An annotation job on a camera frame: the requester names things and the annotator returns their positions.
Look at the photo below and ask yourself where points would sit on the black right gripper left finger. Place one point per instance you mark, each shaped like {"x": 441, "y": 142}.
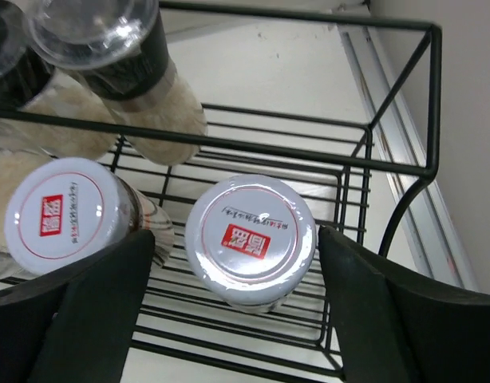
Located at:
{"x": 75, "y": 324}

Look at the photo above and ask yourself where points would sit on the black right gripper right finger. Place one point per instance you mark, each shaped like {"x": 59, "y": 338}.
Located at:
{"x": 395, "y": 325}

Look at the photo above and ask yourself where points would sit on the labelled lid brown jar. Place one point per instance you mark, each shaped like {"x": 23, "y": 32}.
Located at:
{"x": 71, "y": 208}

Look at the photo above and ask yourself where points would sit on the labelled lid pink jar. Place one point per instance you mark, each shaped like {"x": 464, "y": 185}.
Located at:
{"x": 250, "y": 239}

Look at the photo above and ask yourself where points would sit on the clear glass jar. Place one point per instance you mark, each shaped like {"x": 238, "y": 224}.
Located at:
{"x": 19, "y": 157}

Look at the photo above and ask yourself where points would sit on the black knob lid grinder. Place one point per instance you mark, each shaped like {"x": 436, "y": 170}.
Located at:
{"x": 31, "y": 85}

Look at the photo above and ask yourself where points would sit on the black wire rack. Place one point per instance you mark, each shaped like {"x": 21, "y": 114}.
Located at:
{"x": 182, "y": 325}

